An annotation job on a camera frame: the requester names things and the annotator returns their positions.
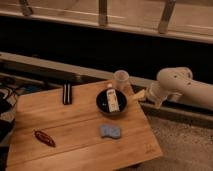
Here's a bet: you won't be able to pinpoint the black bowl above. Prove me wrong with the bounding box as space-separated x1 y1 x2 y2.
96 90 127 116

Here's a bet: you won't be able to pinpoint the ceramic cup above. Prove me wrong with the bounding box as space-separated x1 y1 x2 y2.
114 70 129 90

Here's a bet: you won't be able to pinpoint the wooden table board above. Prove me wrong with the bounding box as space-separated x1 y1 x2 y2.
6 81 162 171

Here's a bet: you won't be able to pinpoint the black cables and devices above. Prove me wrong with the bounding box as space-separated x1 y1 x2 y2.
0 76 26 144

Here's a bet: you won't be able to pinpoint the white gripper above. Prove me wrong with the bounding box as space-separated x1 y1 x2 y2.
133 82 167 108

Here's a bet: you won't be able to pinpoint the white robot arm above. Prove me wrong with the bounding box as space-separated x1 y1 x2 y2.
133 67 213 111

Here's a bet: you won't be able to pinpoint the blue sponge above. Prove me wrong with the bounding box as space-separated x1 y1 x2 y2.
100 124 121 139

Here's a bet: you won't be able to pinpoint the red chili pepper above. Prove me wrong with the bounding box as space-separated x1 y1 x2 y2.
34 130 56 147

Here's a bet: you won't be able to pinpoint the white bottle in bowl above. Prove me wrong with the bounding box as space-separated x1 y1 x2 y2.
106 84 119 112

